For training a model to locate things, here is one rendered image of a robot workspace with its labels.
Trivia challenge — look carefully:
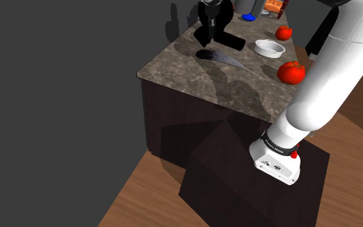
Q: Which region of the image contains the dark wood robot stand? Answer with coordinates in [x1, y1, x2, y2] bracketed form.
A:
[178, 119, 331, 227]

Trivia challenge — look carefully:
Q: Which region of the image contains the large red tomato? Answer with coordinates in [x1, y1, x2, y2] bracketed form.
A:
[277, 60, 306, 86]

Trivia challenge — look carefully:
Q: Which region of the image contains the black bent block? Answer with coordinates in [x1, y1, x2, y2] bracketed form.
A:
[193, 26, 247, 52]

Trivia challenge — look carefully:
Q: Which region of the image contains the grey cylinder pot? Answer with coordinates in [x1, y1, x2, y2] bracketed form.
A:
[233, 0, 257, 15]

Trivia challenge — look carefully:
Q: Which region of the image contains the black and grey feather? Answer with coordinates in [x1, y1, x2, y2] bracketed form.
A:
[195, 48, 259, 78]

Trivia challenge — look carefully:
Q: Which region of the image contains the orange loaf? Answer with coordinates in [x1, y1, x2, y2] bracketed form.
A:
[264, 0, 282, 12]

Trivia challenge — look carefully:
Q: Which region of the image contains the small red tomato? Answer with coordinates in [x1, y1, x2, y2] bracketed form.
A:
[275, 25, 293, 42]

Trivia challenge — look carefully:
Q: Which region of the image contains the dark red striped object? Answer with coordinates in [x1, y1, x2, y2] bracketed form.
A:
[276, 0, 291, 20]

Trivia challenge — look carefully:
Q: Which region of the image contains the dark wood counter cabinet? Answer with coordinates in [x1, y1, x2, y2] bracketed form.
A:
[141, 78, 275, 170]

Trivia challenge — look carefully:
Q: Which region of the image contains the white round bowl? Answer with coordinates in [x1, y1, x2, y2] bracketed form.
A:
[254, 39, 286, 59]

